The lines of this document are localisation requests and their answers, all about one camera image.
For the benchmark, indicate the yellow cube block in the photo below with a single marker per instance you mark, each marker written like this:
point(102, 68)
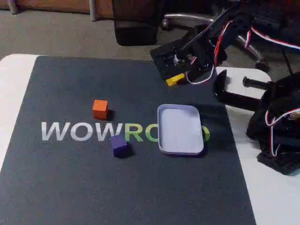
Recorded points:
point(173, 80)

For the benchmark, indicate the orange cube block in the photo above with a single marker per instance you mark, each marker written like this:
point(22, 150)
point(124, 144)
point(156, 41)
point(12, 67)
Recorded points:
point(100, 110)

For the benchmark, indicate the purple cube block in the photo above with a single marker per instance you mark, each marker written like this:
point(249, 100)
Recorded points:
point(119, 147)

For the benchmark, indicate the lavender plastic tray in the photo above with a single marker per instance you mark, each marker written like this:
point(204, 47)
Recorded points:
point(180, 131)

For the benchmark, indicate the chrome office chair base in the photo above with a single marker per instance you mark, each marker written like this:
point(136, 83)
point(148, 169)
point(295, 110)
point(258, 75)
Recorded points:
point(187, 17)

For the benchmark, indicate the black table clamp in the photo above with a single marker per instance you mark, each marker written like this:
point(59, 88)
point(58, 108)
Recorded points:
point(234, 98)

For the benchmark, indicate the dark bulky floor object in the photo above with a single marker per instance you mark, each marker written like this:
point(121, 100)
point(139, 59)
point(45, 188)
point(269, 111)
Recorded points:
point(136, 28)

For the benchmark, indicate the grey metal furniture leg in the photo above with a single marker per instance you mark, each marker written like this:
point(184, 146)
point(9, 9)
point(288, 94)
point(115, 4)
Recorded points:
point(93, 11)
point(12, 7)

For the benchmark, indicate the brown wooden furniture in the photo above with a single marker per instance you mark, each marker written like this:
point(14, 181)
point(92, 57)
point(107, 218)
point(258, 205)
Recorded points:
point(58, 5)

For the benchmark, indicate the dark mat with WOWROBO print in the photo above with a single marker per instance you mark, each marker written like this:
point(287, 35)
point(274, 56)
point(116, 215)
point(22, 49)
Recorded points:
point(70, 175)

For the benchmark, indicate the black flat camera mount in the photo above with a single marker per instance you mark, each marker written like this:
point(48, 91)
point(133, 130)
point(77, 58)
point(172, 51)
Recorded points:
point(164, 58)

